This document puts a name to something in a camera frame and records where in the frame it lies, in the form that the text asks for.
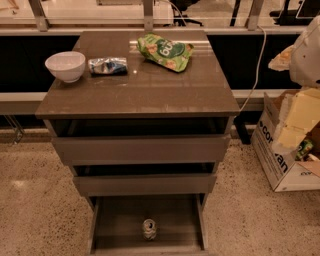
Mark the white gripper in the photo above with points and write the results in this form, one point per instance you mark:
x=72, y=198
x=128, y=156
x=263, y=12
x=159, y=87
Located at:
x=307, y=58

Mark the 7up soda can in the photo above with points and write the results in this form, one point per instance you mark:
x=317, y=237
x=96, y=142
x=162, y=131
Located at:
x=149, y=228

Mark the green can in box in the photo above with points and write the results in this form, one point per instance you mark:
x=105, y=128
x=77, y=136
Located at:
x=304, y=149

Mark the grey top drawer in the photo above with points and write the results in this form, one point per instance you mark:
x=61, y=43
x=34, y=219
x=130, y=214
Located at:
x=81, y=142

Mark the grey drawer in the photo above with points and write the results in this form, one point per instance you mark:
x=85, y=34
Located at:
x=81, y=142
x=117, y=226
x=145, y=179

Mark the grey drawer cabinet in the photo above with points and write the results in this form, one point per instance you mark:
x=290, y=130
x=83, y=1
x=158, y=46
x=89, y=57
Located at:
x=147, y=90

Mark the grey middle drawer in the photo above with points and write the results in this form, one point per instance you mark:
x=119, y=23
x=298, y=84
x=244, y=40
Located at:
x=145, y=179

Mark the grey bottom drawer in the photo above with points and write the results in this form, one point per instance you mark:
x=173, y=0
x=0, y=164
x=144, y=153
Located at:
x=117, y=226

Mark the cardboard box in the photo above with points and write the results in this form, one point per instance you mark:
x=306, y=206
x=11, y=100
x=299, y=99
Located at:
x=283, y=171

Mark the green chip bag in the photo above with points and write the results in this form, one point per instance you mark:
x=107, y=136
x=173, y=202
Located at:
x=164, y=52

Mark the black office chair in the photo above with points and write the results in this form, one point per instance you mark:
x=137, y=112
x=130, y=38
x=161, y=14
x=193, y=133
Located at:
x=179, y=17

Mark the blue silver snack packet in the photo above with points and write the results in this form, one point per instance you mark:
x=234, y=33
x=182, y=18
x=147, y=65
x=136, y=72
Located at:
x=107, y=65

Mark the white bowl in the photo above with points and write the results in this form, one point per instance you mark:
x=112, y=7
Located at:
x=66, y=66

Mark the metal window railing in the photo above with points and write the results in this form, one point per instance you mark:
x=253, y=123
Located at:
x=71, y=17

